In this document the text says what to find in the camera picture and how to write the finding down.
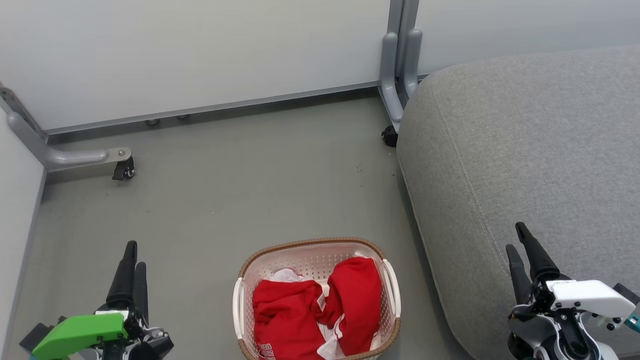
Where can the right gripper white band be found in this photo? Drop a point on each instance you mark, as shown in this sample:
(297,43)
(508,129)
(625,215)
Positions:
(585,297)

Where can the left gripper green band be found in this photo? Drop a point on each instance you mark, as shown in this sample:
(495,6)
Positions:
(80,332)

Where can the red Bulls jersey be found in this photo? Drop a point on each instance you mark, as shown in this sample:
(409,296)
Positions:
(285,320)

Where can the red garment with white stripes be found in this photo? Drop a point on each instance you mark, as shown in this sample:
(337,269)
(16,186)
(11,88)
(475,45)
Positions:
(357,295)

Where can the grey fabric sofa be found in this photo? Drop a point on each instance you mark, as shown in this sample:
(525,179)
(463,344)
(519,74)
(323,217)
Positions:
(525,150)

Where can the black caster wheel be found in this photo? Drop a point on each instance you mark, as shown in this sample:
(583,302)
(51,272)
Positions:
(124,170)
(389,136)

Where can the long grey partition foot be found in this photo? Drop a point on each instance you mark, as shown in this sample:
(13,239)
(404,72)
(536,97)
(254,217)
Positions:
(65,157)

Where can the white perforated laundry basket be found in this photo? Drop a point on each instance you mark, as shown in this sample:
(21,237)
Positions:
(310,257)

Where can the grey upright partition foot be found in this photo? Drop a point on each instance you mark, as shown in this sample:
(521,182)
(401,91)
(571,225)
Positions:
(389,85)
(412,60)

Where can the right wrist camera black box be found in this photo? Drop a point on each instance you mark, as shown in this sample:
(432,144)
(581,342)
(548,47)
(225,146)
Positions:
(627,294)

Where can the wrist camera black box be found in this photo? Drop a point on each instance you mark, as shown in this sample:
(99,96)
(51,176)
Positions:
(36,336)
(627,294)

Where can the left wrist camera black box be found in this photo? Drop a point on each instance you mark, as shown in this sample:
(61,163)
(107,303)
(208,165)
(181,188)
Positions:
(36,336)

